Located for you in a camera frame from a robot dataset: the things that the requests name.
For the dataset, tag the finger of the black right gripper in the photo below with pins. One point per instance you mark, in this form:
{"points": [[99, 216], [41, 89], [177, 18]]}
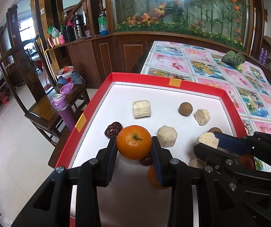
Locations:
{"points": [[235, 145], [209, 156]]}

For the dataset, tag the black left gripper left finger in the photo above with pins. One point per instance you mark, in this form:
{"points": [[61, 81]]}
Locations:
{"points": [[51, 203]]}

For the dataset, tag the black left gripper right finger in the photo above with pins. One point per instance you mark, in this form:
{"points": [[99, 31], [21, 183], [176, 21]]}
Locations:
{"points": [[209, 193]]}

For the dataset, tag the brown kiwi fruit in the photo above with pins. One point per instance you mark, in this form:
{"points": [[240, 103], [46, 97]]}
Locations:
{"points": [[215, 129], [185, 109]]}

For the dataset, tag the orange mandarin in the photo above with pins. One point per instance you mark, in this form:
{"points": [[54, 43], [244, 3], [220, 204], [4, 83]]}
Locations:
{"points": [[151, 176], [134, 142], [247, 161]]}

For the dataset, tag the dark red jujube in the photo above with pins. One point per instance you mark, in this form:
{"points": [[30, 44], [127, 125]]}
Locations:
{"points": [[147, 160], [113, 129]]}

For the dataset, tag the floral fruit print tablecloth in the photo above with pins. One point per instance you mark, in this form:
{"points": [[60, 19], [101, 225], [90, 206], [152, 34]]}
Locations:
{"points": [[248, 89]]}

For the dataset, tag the red white shallow box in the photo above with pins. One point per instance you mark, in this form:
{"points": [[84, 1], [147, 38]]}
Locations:
{"points": [[129, 199]]}

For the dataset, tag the green leafy vegetable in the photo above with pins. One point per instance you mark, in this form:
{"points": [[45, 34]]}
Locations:
{"points": [[236, 60]]}

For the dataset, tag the purple spray bottle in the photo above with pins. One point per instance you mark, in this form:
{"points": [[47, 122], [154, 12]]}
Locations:
{"points": [[260, 56], [264, 58]]}

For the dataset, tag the dark wooden chair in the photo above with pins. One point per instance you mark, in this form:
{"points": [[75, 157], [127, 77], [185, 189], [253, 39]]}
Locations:
{"points": [[42, 113]]}

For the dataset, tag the purple thermos bottle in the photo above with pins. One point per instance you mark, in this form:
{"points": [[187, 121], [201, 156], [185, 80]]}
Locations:
{"points": [[61, 104]]}

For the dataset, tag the green label plastic bottle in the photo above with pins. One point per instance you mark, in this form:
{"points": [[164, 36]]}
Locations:
{"points": [[103, 24]]}

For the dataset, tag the black thermos flask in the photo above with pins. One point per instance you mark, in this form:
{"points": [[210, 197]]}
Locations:
{"points": [[79, 26]]}

